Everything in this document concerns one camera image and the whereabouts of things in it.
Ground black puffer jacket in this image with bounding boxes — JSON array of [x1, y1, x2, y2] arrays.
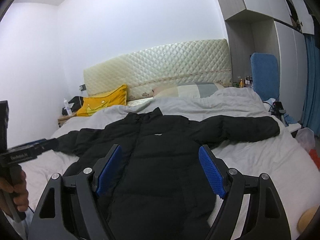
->
[[57, 108, 280, 239]]

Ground person's left hand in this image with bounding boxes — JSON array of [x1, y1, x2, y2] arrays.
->
[[0, 170, 29, 212]]

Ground wooden nightstand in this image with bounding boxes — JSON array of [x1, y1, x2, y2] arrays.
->
[[57, 114, 75, 128]]

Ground grey duvet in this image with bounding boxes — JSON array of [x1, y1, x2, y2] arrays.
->
[[22, 87, 319, 239]]

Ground white spray bottle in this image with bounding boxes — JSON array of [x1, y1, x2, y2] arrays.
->
[[63, 99, 73, 116]]

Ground black bag on nightstand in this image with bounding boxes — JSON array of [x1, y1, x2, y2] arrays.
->
[[62, 96, 84, 115]]

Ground yellow white plush toy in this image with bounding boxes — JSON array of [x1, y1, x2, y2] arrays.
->
[[297, 206, 319, 234]]

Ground white plastic bag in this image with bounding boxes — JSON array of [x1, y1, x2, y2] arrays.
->
[[296, 127, 316, 153]]

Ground bottles on bedside shelf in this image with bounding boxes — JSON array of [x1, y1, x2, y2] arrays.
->
[[232, 76, 253, 89]]

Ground patchwork grey beige pillow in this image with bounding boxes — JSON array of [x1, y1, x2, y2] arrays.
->
[[152, 82, 224, 98]]

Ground blue curtain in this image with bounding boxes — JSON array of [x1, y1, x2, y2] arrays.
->
[[302, 34, 320, 137]]

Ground blue padded chair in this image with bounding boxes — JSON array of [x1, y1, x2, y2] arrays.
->
[[250, 53, 280, 101]]

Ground yellow crown pillow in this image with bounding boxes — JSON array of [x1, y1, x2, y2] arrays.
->
[[76, 84, 127, 117]]

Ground cream quilted headboard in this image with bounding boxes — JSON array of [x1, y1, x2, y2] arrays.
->
[[84, 39, 232, 100]]

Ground grey white wardrobe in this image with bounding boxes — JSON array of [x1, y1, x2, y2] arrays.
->
[[218, 0, 313, 121]]

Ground black camera on tripod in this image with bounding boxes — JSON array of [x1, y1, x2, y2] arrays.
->
[[271, 101, 286, 125]]

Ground wall power socket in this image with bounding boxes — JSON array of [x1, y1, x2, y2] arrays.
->
[[79, 84, 86, 91]]

